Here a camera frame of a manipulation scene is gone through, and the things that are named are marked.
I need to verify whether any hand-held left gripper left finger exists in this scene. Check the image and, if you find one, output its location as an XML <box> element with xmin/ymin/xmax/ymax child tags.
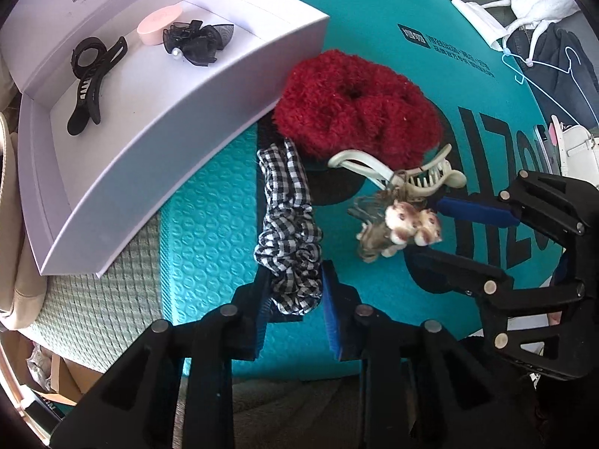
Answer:
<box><xmin>49</xmin><ymin>266</ymin><xmax>277</xmax><ymax>449</ymax></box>

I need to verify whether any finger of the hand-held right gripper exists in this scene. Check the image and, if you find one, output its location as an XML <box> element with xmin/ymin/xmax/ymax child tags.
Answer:
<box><xmin>405</xmin><ymin>244</ymin><xmax>587</xmax><ymax>313</ymax></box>
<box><xmin>435</xmin><ymin>171</ymin><xmax>595</xmax><ymax>244</ymax></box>

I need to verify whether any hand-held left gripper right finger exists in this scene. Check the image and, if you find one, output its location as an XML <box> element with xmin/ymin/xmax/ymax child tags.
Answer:
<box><xmin>320</xmin><ymin>259</ymin><xmax>539</xmax><ymax>449</ymax></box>

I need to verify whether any brown flower hair clip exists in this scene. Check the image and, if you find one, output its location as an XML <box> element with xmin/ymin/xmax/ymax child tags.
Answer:
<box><xmin>347</xmin><ymin>187</ymin><xmax>443</xmax><ymax>263</ymax></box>

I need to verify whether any black white checked scrunchie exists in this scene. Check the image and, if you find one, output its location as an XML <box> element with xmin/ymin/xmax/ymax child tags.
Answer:
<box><xmin>253</xmin><ymin>138</ymin><xmax>325</xmax><ymax>316</ymax></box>

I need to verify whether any cream hair claw clip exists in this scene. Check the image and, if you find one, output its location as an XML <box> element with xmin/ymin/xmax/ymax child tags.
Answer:
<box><xmin>328</xmin><ymin>143</ymin><xmax>468</xmax><ymax>192</ymax></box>

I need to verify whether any red fluffy scrunchie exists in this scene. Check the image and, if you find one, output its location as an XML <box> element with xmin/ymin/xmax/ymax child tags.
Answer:
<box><xmin>272</xmin><ymin>49</ymin><xmax>444</xmax><ymax>171</ymax></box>

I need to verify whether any white gift box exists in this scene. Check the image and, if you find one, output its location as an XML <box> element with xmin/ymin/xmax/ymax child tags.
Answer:
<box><xmin>0</xmin><ymin>0</ymin><xmax>331</xmax><ymax>278</ymax></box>

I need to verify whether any black hair claw clip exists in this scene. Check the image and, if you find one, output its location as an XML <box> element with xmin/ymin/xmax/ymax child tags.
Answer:
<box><xmin>66</xmin><ymin>35</ymin><xmax>129</xmax><ymax>136</ymax></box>

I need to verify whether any black bow hair clip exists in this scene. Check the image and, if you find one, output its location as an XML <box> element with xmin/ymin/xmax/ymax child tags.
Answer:
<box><xmin>161</xmin><ymin>19</ymin><xmax>237</xmax><ymax>67</ymax></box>

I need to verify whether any pink round case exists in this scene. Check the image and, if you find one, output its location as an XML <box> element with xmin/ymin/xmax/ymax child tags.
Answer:
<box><xmin>137</xmin><ymin>4</ymin><xmax>185</xmax><ymax>46</ymax></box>

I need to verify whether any teal bubble mailer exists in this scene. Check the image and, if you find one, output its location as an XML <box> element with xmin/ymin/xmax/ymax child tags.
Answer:
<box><xmin>159</xmin><ymin>0</ymin><xmax>565</xmax><ymax>379</ymax></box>

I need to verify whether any white handbag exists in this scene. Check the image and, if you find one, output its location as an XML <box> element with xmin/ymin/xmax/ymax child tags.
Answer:
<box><xmin>550</xmin><ymin>117</ymin><xmax>599</xmax><ymax>176</ymax></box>

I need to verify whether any green sofa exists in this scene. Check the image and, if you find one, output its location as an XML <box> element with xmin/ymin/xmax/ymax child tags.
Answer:
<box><xmin>0</xmin><ymin>0</ymin><xmax>599</xmax><ymax>375</ymax></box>

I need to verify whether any dark clothing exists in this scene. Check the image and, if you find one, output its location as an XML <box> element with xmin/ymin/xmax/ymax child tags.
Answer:
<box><xmin>508</xmin><ymin>23</ymin><xmax>599</xmax><ymax>127</ymax></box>

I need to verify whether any white face mask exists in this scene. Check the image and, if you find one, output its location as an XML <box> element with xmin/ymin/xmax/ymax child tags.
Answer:
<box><xmin>451</xmin><ymin>0</ymin><xmax>508</xmax><ymax>50</ymax></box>

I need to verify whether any open cardboard box with clutter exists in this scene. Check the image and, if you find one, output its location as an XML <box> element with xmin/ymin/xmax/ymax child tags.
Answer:
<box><xmin>25</xmin><ymin>346</ymin><xmax>94</xmax><ymax>407</ymax></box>

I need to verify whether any white hoodie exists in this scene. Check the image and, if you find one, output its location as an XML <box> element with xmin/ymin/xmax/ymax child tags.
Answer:
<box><xmin>482</xmin><ymin>0</ymin><xmax>581</xmax><ymax>64</ymax></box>

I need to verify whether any beige hat with black lining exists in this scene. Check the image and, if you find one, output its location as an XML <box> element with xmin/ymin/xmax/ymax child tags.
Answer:
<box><xmin>0</xmin><ymin>112</ymin><xmax>48</xmax><ymax>333</ymax></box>

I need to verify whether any light blue wire hanger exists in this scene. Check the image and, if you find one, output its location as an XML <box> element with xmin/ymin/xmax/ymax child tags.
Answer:
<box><xmin>501</xmin><ymin>47</ymin><xmax>599</xmax><ymax>125</ymax></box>

